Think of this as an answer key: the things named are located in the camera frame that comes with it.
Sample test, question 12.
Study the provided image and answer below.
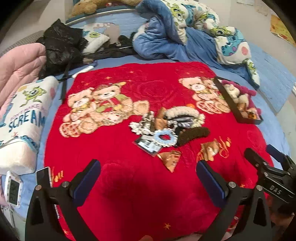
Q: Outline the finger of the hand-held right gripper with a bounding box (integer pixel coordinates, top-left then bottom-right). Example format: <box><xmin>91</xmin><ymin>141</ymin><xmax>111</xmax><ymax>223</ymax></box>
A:
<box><xmin>265</xmin><ymin>144</ymin><xmax>290</xmax><ymax>166</ymax></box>
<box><xmin>244</xmin><ymin>148</ymin><xmax>269</xmax><ymax>172</ymax></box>

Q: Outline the red bear print blanket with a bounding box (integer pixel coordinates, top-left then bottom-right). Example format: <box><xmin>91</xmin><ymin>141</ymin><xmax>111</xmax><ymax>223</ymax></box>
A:
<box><xmin>43</xmin><ymin>61</ymin><xmax>274</xmax><ymax>235</ymax></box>

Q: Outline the metal bed rail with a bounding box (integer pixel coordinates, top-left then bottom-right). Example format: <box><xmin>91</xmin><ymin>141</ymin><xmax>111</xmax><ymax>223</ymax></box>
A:
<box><xmin>66</xmin><ymin>8</ymin><xmax>137</xmax><ymax>24</ymax></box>

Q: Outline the beige fluffy hair clip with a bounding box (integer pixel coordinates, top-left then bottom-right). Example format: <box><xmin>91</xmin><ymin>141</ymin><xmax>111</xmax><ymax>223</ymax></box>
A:
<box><xmin>165</xmin><ymin>106</ymin><xmax>206</xmax><ymax>127</ymax></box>

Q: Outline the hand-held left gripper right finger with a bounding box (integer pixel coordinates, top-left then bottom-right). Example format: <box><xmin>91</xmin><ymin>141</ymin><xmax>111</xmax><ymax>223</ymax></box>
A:
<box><xmin>196</xmin><ymin>160</ymin><xmax>272</xmax><ymax>241</ymax></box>

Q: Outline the blue bed sheet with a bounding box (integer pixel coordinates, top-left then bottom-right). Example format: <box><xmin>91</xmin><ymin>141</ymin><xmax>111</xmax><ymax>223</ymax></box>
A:
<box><xmin>9</xmin><ymin>10</ymin><xmax>296</xmax><ymax>232</ymax></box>

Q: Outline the white scrunchie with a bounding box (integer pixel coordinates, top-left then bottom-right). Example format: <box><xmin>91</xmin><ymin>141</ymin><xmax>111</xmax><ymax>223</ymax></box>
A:
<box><xmin>129</xmin><ymin>111</ymin><xmax>155</xmax><ymax>136</ymax></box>

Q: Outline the white digital clock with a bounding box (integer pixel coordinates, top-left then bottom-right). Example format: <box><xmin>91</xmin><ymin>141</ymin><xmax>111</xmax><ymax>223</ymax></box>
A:
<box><xmin>3</xmin><ymin>171</ymin><xmax>23</xmax><ymax>207</ymax></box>

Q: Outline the black strap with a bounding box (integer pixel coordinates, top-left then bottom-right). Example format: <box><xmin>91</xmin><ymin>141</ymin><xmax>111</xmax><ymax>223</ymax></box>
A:
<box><xmin>58</xmin><ymin>62</ymin><xmax>72</xmax><ymax>100</ymax></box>

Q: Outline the pink quilt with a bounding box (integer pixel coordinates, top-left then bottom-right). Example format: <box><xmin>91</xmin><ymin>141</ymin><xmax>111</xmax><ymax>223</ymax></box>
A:
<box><xmin>0</xmin><ymin>43</ymin><xmax>48</xmax><ymax>121</ymax></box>

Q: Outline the white stick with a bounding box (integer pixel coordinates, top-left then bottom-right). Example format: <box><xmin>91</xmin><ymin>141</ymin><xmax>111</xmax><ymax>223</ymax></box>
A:
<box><xmin>72</xmin><ymin>65</ymin><xmax>95</xmax><ymax>78</ymax></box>

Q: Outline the large white cartoon pillow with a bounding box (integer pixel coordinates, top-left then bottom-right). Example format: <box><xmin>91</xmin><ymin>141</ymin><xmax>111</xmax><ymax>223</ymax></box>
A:
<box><xmin>0</xmin><ymin>76</ymin><xmax>59</xmax><ymax>175</ymax></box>

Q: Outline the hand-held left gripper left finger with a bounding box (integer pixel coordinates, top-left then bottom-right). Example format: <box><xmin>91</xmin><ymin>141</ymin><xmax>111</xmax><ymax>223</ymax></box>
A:
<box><xmin>25</xmin><ymin>159</ymin><xmax>101</xmax><ymax>241</ymax></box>

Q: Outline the small white cartoon pillow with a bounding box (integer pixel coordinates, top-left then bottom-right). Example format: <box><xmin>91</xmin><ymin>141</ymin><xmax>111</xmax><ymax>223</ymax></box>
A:
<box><xmin>82</xmin><ymin>23</ymin><xmax>110</xmax><ymax>54</ymax></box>

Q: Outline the black smartphone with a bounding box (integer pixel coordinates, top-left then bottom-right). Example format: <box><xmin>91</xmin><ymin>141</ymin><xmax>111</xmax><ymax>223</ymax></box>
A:
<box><xmin>36</xmin><ymin>166</ymin><xmax>52</xmax><ymax>188</ymax></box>

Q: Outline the yellow wall poster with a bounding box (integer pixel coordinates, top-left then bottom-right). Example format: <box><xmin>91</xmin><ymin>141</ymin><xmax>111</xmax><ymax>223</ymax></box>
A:
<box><xmin>270</xmin><ymin>14</ymin><xmax>296</xmax><ymax>45</ymax></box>

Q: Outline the brown plush bear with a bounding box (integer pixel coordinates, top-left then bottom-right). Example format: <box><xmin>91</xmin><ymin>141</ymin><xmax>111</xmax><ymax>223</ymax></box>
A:
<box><xmin>69</xmin><ymin>0</ymin><xmax>144</xmax><ymax>18</ymax></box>

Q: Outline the black puffer jacket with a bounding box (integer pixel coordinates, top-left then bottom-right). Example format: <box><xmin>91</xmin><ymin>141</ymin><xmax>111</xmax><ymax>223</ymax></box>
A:
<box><xmin>36</xmin><ymin>19</ymin><xmax>87</xmax><ymax>79</ymax></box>

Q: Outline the white wall paper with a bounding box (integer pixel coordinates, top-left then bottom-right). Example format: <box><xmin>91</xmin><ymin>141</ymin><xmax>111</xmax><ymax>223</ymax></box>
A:
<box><xmin>255</xmin><ymin>0</ymin><xmax>270</xmax><ymax>14</ymax></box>

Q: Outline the black box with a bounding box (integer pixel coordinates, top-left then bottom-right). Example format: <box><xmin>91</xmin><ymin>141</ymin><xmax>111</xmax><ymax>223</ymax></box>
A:
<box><xmin>213</xmin><ymin>76</ymin><xmax>264</xmax><ymax>125</ymax></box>

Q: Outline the black garment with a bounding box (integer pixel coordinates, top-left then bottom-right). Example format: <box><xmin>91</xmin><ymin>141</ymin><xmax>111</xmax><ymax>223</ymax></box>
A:
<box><xmin>83</xmin><ymin>35</ymin><xmax>139</xmax><ymax>64</ymax></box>

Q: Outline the blue scrunchie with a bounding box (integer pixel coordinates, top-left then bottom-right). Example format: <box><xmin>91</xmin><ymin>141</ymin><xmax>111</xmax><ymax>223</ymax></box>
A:
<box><xmin>153</xmin><ymin>128</ymin><xmax>177</xmax><ymax>149</ymax></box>

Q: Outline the orange snack packet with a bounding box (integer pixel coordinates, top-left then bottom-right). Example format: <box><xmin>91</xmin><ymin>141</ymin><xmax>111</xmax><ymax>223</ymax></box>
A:
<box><xmin>157</xmin><ymin>150</ymin><xmax>182</xmax><ymax>173</ymax></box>
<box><xmin>155</xmin><ymin>107</ymin><xmax>171</xmax><ymax>130</ymax></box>

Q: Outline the blue cartoon quilt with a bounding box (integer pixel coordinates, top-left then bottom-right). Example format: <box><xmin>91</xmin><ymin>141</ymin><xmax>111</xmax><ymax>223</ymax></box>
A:
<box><xmin>133</xmin><ymin>0</ymin><xmax>260</xmax><ymax>90</ymax></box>

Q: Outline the clear sticker bag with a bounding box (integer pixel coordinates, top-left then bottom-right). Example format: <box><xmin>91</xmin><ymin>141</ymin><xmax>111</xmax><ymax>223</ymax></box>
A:
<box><xmin>171</xmin><ymin>116</ymin><xmax>197</xmax><ymax>130</ymax></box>

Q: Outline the brown fluffy hair clip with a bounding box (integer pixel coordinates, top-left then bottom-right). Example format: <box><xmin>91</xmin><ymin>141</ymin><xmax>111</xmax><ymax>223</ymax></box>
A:
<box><xmin>174</xmin><ymin>127</ymin><xmax>211</xmax><ymax>147</ymax></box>

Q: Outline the clear bag with black item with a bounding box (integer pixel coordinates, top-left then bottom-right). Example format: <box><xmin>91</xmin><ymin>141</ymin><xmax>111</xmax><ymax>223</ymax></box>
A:
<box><xmin>134</xmin><ymin>134</ymin><xmax>162</xmax><ymax>157</ymax></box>

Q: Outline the cream fluffy hair clip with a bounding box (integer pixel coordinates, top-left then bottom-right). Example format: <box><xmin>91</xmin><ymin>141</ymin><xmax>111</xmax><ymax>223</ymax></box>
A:
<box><xmin>225</xmin><ymin>85</ymin><xmax>241</xmax><ymax>100</ymax></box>

